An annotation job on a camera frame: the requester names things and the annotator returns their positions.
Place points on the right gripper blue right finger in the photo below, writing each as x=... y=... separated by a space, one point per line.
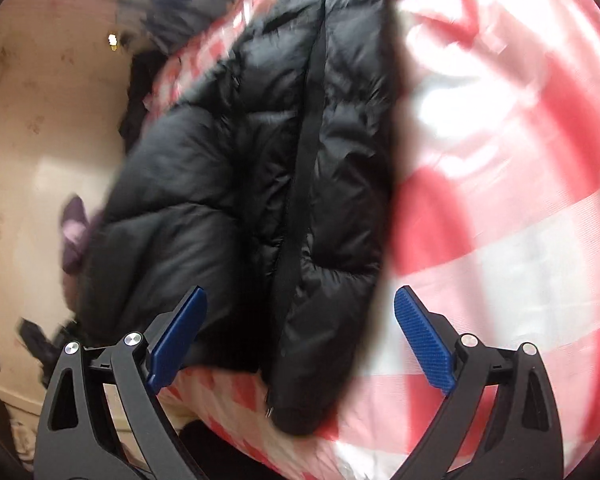
x=430 y=337

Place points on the red white checkered bed cover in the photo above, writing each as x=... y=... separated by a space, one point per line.
x=496 y=226

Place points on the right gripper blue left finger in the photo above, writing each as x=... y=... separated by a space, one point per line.
x=169 y=337

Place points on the blue patterned curtain left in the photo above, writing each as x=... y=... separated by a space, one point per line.
x=164 y=25

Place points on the black clothes pile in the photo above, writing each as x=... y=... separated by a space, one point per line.
x=145 y=66

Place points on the black puffer jacket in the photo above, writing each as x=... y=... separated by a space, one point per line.
x=268 y=185

